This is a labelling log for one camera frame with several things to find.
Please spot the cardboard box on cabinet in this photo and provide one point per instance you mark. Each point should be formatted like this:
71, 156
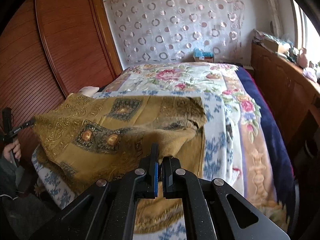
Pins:
276, 46

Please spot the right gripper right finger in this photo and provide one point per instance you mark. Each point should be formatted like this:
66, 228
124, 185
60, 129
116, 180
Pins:
213, 209

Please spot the teal tissue box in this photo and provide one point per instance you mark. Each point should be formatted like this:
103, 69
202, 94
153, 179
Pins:
203, 56

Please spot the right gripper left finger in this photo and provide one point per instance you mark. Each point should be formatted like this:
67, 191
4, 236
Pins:
106, 210

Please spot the left hand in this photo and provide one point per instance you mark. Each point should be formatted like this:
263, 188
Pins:
13, 149

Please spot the floral white bed quilt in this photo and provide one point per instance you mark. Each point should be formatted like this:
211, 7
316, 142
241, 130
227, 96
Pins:
234, 147

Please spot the reddish wooden wardrobe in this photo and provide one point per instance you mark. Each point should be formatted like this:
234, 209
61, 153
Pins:
52, 48

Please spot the dark blue blanket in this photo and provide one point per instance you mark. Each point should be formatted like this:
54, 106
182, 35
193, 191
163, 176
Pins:
283, 176

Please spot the window with wooden frame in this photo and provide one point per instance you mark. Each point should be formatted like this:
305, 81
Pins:
306, 35

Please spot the pink bottle on cabinet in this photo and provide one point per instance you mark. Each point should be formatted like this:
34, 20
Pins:
302, 59

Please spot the beige pillow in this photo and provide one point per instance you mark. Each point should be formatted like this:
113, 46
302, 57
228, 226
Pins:
88, 91

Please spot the mustard patterned garment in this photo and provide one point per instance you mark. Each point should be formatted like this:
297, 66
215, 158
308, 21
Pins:
86, 139

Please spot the wooden sideboard cabinet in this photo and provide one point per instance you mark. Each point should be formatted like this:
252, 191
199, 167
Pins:
292, 98

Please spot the circle patterned sheer curtain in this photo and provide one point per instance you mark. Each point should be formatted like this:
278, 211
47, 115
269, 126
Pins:
161, 31

